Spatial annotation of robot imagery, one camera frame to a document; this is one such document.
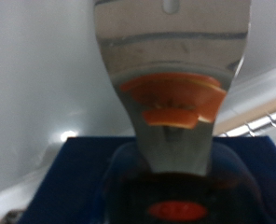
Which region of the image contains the silver toaster oven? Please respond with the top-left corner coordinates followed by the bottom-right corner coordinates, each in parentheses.
top-left (0, 0), bottom-right (276, 216)

